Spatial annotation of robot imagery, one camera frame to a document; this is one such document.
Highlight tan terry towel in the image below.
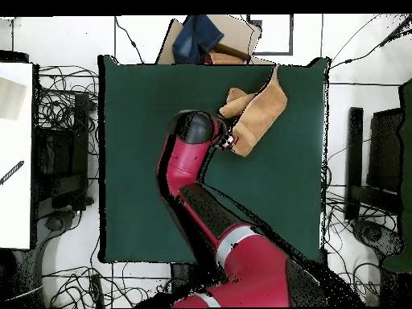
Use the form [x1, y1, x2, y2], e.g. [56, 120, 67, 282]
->
[218, 64, 288, 158]

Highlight folded tan towel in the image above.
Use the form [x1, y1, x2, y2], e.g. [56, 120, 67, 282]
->
[207, 50, 247, 65]

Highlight dark brown cloth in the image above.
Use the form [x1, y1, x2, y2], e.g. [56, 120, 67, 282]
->
[212, 43, 252, 63]

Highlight dark green table cloth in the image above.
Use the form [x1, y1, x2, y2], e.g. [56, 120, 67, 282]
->
[97, 54, 332, 265]

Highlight blue jeans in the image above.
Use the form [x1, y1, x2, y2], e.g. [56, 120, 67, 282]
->
[171, 14, 225, 64]

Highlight cardboard box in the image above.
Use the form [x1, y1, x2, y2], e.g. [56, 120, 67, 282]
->
[155, 14, 276, 66]

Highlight black equipment stand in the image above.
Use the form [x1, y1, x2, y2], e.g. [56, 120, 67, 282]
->
[33, 93, 94, 213]

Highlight black chair base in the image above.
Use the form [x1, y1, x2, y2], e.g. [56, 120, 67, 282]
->
[350, 218, 405, 258]

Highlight dark green hanging cloth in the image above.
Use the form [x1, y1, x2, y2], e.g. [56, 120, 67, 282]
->
[382, 78, 412, 274]

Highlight grey chair base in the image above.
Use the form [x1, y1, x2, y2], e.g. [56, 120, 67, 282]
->
[9, 208, 78, 308]

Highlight black power strip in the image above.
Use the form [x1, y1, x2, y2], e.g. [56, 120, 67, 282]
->
[89, 273, 105, 308]

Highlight black striped tool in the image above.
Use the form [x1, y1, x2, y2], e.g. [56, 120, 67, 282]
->
[0, 159, 26, 186]

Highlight beige box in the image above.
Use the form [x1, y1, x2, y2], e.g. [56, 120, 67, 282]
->
[0, 76, 28, 122]

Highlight white table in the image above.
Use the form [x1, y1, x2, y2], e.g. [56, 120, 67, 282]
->
[0, 61, 34, 250]

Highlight black device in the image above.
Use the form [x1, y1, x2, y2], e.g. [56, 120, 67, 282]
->
[0, 49, 30, 64]

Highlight black cable tangle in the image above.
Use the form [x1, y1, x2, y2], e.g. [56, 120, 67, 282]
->
[41, 262, 171, 309]
[323, 184, 400, 233]
[36, 64, 100, 155]

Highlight grey rectangular frame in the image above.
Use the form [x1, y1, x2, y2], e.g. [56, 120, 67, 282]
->
[245, 14, 295, 56]

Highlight black frame stand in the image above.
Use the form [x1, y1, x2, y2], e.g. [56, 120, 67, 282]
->
[344, 106, 405, 223]

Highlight thin black cable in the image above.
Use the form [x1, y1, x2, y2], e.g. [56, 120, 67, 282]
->
[114, 15, 145, 64]

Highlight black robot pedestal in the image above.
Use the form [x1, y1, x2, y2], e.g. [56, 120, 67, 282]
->
[170, 262, 196, 286]

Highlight black cable with plug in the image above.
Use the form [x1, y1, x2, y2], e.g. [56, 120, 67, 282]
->
[329, 14, 412, 70]

